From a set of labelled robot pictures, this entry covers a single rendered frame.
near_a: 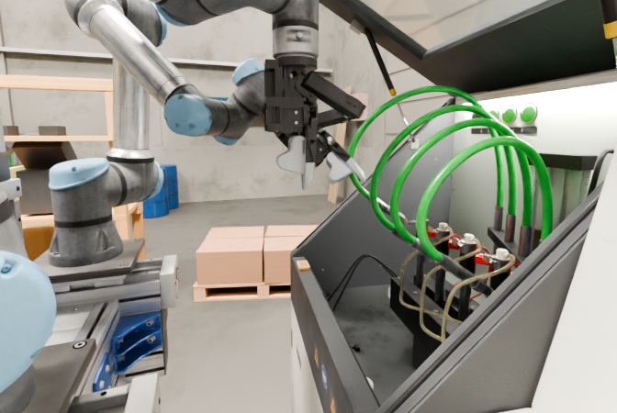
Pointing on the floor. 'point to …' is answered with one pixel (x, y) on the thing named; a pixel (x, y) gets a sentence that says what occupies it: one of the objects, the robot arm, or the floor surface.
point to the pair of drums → (154, 207)
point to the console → (588, 322)
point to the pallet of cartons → (247, 261)
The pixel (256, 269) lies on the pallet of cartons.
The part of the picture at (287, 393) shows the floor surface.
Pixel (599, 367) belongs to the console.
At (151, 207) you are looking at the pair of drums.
